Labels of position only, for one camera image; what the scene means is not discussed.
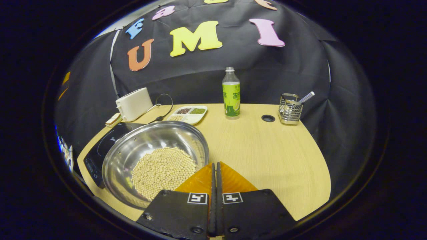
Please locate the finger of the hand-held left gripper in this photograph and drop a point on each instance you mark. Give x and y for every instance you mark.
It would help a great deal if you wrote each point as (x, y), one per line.
(66, 78)

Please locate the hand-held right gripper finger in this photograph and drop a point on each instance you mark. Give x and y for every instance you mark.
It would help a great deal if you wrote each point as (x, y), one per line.
(212, 213)
(219, 213)

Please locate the black induction cooktop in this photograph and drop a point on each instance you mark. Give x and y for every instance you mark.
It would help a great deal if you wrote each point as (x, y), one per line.
(96, 156)

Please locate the steel pot with soybeans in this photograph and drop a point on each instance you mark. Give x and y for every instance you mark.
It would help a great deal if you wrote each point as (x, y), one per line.
(150, 143)

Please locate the white toaster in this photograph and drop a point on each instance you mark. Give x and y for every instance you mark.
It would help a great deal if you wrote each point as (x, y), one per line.
(135, 103)

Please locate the white divided bean dish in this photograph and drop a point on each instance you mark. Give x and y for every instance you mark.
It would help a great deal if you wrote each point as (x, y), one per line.
(186, 115)

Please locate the black desk grommet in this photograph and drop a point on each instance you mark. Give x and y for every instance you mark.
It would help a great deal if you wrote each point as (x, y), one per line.
(268, 118)

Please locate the green label drink bottle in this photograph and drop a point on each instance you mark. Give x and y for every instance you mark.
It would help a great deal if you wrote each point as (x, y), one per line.
(231, 100)

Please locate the white straw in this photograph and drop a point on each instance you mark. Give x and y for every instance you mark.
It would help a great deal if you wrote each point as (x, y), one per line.
(307, 97)

